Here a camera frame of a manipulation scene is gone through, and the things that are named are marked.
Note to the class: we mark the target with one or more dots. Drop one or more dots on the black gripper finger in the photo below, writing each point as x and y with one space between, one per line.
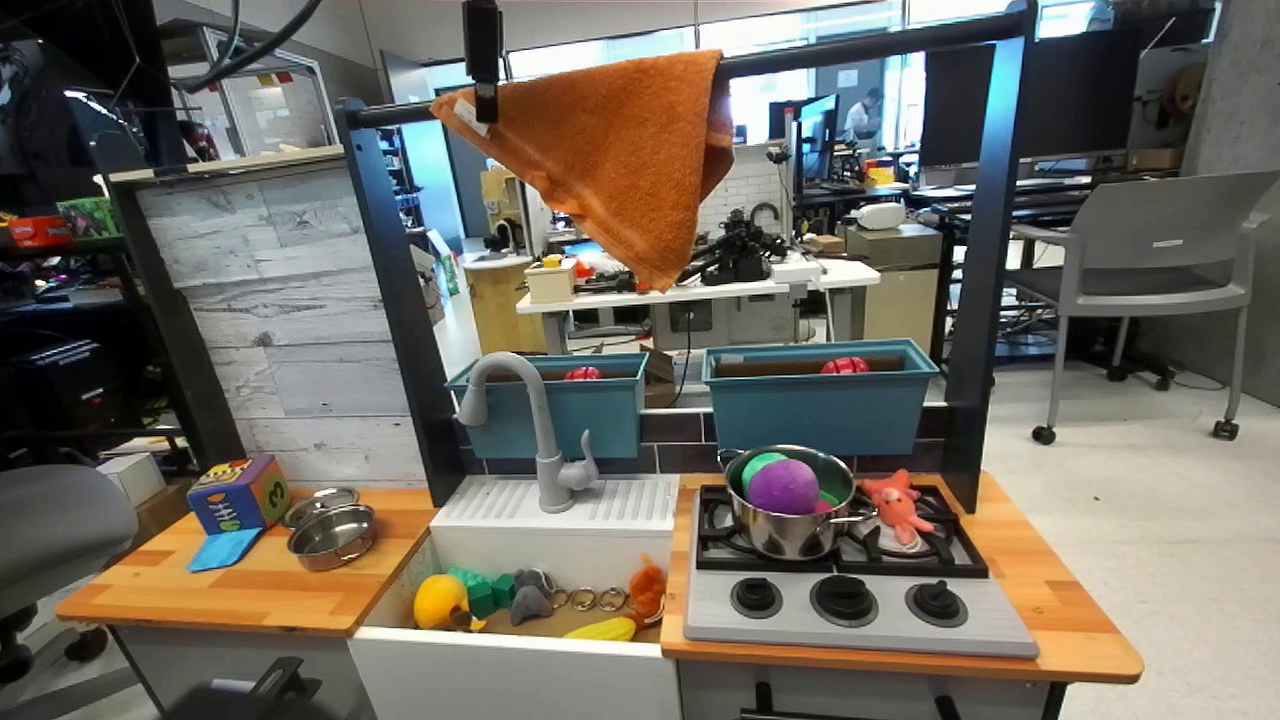
485 44

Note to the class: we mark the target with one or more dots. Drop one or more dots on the orange brown towel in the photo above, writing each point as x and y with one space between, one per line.
627 146

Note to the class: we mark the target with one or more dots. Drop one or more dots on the clear plastic storage box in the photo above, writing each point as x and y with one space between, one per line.
262 104

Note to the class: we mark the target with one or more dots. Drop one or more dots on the small white box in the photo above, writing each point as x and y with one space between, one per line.
549 280

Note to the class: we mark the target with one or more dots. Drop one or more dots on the yellow cabinet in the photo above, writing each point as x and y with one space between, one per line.
502 304

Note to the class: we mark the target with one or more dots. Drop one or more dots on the wooden shelf board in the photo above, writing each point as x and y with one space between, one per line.
224 164

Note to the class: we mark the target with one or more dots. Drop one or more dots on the black tangled device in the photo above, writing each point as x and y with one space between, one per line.
736 250

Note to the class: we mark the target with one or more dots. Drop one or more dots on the marble pattern panel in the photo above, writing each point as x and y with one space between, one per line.
284 323

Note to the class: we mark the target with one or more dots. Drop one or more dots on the small red toy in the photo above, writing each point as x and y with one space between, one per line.
583 372

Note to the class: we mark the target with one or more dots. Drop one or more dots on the white table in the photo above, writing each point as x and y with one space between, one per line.
747 288

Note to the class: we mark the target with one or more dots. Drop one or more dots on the small teal bin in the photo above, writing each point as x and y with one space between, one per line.
586 422

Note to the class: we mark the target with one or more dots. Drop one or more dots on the gray toy faucet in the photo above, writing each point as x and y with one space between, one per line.
545 443

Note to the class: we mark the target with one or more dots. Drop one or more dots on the cardboard box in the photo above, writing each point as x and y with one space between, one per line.
892 245

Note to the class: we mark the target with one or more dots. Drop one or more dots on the pink red toy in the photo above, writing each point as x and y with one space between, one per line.
846 364

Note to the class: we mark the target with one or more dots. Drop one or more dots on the white toy sink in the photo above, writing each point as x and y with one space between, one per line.
534 526

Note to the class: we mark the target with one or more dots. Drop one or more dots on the large teal bin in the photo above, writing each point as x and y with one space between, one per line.
814 414

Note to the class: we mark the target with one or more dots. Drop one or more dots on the green ball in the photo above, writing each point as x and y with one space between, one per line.
760 464

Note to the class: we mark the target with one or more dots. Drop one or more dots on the small steel bowl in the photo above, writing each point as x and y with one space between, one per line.
330 533

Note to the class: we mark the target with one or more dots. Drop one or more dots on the colorful toy cube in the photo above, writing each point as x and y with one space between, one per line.
240 500

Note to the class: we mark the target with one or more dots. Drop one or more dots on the purple ball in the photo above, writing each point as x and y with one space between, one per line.
784 491

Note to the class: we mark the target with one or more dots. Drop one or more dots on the green plush toy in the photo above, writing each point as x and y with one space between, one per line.
485 591

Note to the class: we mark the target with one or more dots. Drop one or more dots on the gray plush toy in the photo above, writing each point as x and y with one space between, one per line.
531 599

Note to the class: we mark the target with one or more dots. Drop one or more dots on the yellow round toy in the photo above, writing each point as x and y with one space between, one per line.
438 603

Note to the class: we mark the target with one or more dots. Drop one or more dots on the orange plush toy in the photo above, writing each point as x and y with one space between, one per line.
646 595

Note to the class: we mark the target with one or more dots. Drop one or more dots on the black monitor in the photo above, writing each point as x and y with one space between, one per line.
1053 101

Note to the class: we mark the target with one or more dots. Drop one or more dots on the steel cooking pot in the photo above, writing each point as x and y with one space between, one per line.
784 536

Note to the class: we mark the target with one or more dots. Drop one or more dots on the wooden toy kitchen counter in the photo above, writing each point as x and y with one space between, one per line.
265 585

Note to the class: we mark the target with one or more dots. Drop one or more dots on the yellow toy banana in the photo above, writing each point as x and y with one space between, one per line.
602 628

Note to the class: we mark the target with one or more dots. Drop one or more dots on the black stove knob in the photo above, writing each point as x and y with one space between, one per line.
939 603
758 599
846 599

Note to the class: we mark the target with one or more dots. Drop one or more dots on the orange toy lobster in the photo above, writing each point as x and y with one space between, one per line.
897 504

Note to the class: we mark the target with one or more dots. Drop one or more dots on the gray office chair seat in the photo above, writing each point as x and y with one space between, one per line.
53 526

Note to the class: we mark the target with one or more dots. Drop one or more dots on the black burner grate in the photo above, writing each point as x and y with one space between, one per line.
955 554

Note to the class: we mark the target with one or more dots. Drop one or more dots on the gray toy cooktop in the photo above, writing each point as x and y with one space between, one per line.
854 639

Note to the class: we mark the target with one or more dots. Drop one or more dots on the gray plastic chair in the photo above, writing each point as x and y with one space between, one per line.
1161 261

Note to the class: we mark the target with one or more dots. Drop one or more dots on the black railing frame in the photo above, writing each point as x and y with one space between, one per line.
992 265

